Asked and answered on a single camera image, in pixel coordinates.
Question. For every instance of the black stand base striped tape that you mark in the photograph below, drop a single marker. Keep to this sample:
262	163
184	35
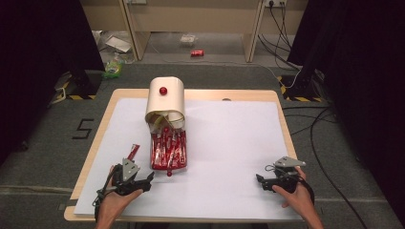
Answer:
299	90
79	85

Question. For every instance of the pile of red stick packets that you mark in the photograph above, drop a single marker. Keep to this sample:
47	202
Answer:
168	149

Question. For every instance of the white flat box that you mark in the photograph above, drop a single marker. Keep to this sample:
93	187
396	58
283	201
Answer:
118	44

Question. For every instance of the person's right hand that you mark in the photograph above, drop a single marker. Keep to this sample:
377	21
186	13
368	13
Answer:
296	200

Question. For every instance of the beige wooden desk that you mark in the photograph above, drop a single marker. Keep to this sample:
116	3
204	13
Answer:
197	16

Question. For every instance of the wall power socket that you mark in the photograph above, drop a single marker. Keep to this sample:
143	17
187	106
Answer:
274	3

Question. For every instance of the green plastic bag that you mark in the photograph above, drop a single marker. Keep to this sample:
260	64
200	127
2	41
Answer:
113	68

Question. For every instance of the black curtain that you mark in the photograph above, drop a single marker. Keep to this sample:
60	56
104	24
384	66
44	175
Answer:
359	79
38	63

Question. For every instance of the clear plastic packet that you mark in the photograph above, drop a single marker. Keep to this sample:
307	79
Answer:
188	40

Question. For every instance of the person's left hand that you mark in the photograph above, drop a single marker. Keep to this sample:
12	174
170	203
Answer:
117	200

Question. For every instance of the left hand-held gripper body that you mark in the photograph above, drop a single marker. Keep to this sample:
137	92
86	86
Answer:
129	178

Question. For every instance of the red drink can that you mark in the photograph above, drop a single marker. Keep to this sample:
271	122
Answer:
197	52

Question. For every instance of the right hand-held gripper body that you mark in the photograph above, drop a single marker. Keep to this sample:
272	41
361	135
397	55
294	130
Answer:
286	176

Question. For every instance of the cream storage box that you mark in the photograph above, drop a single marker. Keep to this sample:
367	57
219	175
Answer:
165	101

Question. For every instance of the single red stick sachet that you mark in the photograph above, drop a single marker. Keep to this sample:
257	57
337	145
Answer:
134	151

